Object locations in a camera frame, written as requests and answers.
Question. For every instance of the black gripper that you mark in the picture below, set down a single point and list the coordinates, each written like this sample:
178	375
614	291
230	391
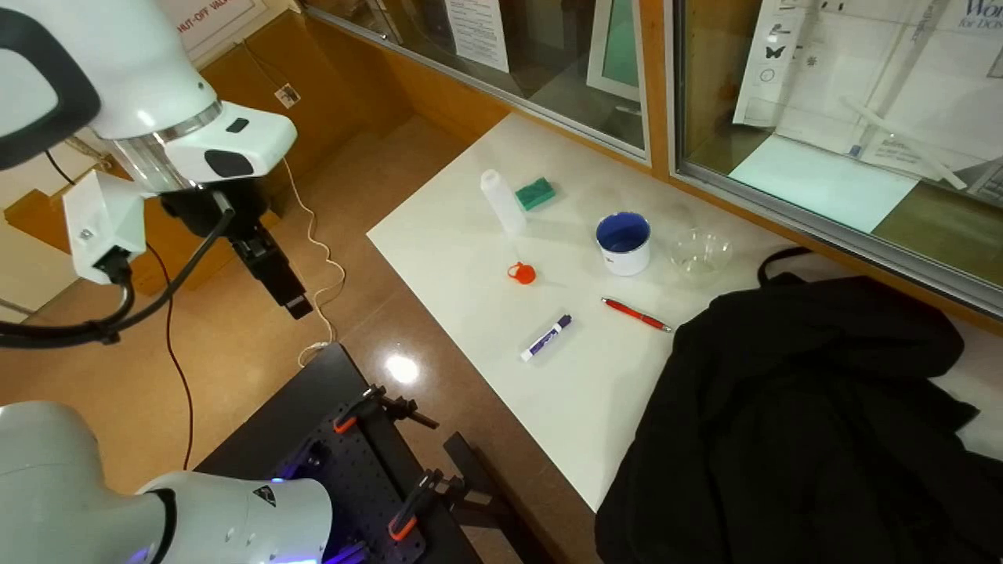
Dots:
235	211

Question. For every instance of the black cloth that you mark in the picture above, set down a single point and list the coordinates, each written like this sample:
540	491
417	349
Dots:
804	423

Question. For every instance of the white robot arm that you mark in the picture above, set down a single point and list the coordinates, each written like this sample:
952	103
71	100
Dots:
120	70

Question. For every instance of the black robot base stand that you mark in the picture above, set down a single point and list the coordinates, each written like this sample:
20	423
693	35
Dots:
367	476

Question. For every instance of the white plastic bottle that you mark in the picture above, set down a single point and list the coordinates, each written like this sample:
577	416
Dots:
501	203

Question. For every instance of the orange bottle cap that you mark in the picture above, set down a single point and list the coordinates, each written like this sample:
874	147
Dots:
522	275

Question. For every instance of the white paper notice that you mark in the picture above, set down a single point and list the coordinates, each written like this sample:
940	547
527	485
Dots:
477	34

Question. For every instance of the green sponge block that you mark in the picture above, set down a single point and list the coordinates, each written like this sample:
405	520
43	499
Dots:
536	195

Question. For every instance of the white marker blue label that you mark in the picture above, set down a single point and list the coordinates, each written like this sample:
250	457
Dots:
540	344

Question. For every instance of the blue and white cup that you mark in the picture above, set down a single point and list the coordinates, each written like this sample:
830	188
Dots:
624	243

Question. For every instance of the red pen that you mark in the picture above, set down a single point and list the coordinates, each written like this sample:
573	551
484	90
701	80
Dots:
633	315

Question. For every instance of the white framed green picture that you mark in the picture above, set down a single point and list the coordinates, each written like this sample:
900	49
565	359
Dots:
611	52

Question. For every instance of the clear plastic cup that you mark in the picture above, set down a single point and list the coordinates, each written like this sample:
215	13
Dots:
701	250

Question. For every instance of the light blue paper sheet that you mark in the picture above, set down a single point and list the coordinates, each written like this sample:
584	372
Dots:
825	182

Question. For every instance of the white poster behind glass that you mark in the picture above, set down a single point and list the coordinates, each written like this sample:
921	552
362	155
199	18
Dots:
911	85

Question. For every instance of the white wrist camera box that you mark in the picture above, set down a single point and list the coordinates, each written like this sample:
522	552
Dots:
103	224

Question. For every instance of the orange handled clamp upper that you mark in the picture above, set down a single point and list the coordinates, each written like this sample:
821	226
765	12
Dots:
378	404

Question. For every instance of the orange handled clamp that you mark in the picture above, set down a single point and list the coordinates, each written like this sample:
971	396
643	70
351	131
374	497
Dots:
378	404
424	494

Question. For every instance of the orange handled clamp lower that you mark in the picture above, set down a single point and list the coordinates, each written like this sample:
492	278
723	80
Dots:
424	494

